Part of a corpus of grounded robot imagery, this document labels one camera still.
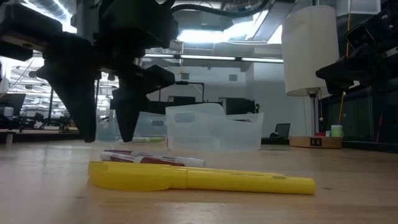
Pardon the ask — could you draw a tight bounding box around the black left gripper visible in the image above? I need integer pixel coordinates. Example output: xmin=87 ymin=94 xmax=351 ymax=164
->
xmin=0 ymin=0 xmax=178 ymax=143

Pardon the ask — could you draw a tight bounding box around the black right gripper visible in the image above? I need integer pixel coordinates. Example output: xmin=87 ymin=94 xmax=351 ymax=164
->
xmin=315 ymin=2 xmax=398 ymax=96

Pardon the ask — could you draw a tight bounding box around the maroon cap Expo marker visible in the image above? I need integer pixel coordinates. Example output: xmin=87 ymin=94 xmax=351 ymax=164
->
xmin=104 ymin=149 xmax=207 ymax=168

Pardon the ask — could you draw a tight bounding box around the white shade lamp wooden base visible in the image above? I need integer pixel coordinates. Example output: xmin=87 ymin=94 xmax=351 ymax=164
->
xmin=281 ymin=4 xmax=343 ymax=149

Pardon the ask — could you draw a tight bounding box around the clear plastic bin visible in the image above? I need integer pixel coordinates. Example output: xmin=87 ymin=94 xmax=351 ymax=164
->
xmin=95 ymin=110 xmax=167 ymax=143

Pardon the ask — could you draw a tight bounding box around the green cup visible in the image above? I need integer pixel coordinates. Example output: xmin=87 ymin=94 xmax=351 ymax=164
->
xmin=330 ymin=124 xmax=343 ymax=138

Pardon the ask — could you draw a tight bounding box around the black office chair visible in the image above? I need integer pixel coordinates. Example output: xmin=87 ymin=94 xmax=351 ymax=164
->
xmin=269 ymin=123 xmax=292 ymax=145

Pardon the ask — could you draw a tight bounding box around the black desk monitor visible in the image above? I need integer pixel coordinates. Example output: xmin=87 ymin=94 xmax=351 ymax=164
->
xmin=225 ymin=97 xmax=256 ymax=115
xmin=0 ymin=93 xmax=27 ymax=118

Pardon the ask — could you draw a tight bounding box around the frosted plastic bin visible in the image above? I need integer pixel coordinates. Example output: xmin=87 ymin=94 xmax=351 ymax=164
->
xmin=165 ymin=103 xmax=264 ymax=152

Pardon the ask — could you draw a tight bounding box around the linear ceiling light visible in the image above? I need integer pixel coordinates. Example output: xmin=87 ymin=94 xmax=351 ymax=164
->
xmin=144 ymin=53 xmax=284 ymax=63

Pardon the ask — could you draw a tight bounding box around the yellow hanging cable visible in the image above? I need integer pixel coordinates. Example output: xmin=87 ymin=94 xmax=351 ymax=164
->
xmin=337 ymin=0 xmax=352 ymax=125

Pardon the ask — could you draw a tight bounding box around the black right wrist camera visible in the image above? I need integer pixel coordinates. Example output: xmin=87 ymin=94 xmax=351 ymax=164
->
xmin=345 ymin=24 xmax=376 ymax=50

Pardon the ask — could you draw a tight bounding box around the black frame stand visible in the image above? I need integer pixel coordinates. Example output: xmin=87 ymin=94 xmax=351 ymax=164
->
xmin=174 ymin=81 xmax=205 ymax=103

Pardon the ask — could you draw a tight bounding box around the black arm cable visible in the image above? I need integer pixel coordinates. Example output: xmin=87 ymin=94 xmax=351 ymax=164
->
xmin=169 ymin=0 xmax=271 ymax=19

